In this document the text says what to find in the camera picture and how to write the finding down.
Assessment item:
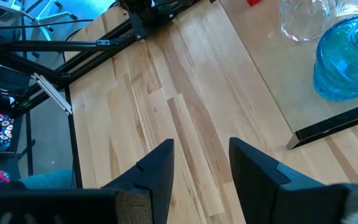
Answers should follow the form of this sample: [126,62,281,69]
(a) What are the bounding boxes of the white frame bracket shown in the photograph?
[31,72,73,116]

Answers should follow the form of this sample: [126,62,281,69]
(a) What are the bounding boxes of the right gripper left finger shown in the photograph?
[0,139,175,224]

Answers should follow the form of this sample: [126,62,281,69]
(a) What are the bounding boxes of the blue bulbous glass vase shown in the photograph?
[313,14,358,102]

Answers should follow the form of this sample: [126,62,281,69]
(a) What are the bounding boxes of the white office chair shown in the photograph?
[0,0,74,34]

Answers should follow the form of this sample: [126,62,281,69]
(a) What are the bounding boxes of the wooden shelf with black frame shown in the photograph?
[218,0,358,151]

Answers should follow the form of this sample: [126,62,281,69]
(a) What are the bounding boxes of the clear round ribbed vase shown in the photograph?
[278,0,338,43]

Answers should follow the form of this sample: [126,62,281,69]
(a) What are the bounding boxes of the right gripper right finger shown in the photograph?
[229,138,358,224]

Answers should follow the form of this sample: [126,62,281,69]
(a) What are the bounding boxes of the person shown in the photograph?
[17,169,74,190]

